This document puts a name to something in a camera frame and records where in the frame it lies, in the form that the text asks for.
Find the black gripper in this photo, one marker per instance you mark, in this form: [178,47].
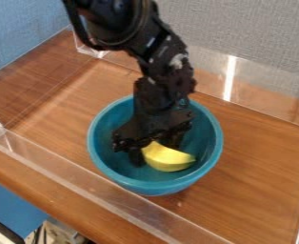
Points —
[162,117]

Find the yellow toy banana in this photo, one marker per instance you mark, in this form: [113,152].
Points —
[167,159]

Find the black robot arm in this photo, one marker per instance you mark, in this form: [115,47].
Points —
[127,25]

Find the blue plastic bowl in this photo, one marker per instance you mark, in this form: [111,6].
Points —
[204,142]

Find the clear acrylic front barrier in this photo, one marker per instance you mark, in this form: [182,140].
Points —
[64,188]

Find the clear acrylic barrier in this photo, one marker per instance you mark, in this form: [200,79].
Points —
[247,83]
[64,188]

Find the clear acrylic back barrier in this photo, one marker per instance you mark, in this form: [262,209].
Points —
[247,83]

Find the clear acrylic corner bracket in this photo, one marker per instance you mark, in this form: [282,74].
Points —
[85,50]

